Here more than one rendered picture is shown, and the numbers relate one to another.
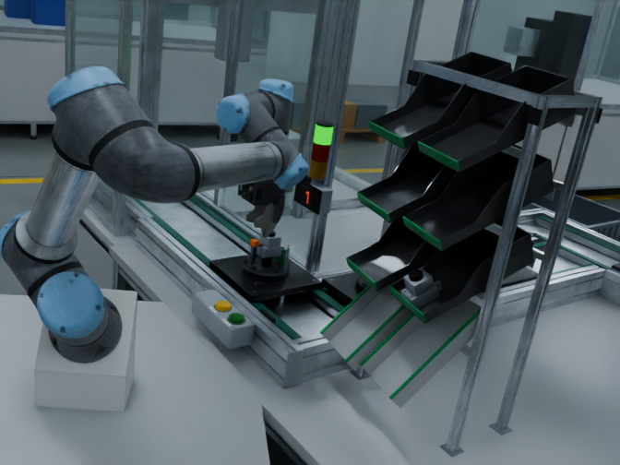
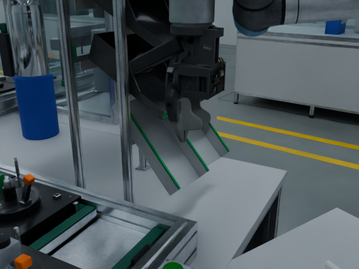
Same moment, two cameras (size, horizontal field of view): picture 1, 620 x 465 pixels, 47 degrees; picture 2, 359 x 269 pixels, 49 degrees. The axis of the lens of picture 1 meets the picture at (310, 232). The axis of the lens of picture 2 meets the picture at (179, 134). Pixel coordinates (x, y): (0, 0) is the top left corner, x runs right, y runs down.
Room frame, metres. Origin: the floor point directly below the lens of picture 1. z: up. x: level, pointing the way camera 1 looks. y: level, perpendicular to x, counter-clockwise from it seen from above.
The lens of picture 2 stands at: (1.81, 0.73, 1.49)
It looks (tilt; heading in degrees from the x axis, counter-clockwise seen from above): 21 degrees down; 247
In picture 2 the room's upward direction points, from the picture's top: straight up
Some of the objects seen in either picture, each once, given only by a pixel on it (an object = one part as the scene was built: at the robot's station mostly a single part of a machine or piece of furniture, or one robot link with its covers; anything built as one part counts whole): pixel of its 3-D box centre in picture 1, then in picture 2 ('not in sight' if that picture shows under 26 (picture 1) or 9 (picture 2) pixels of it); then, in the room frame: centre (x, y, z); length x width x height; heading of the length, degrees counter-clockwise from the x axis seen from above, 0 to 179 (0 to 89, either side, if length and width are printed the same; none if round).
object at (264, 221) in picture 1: (264, 221); (195, 117); (1.51, 0.11, 1.26); 0.06 x 0.03 x 0.09; 129
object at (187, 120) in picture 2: (256, 217); (187, 122); (1.54, 0.13, 1.26); 0.06 x 0.03 x 0.09; 129
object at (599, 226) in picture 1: (554, 221); not in sight; (3.47, -1.23, 0.73); 0.62 x 0.42 x 0.23; 39
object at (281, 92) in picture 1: (273, 106); not in sight; (1.52, 0.12, 1.53); 0.09 x 0.08 x 0.11; 147
